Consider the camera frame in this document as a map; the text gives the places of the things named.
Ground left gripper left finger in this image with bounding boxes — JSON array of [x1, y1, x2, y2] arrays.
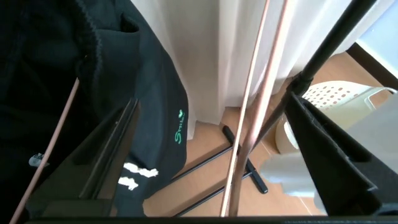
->
[[26, 98, 141, 218]]

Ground pink clothes hanger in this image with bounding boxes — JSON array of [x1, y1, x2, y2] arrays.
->
[[220, 0, 292, 218], [9, 77, 81, 224]]

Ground white garment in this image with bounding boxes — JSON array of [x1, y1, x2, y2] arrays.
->
[[259, 93, 398, 215]]

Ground white laundry basket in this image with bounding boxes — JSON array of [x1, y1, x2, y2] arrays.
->
[[275, 80, 398, 156]]

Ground beige curtain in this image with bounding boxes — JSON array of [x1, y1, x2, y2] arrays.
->
[[130, 0, 394, 141]]

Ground black shorts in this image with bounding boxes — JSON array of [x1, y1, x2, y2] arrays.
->
[[0, 0, 190, 218]]

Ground black clothes rack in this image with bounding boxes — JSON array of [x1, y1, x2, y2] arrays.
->
[[170, 0, 379, 218]]

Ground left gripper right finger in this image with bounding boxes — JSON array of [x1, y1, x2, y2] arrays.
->
[[284, 93, 398, 218]]

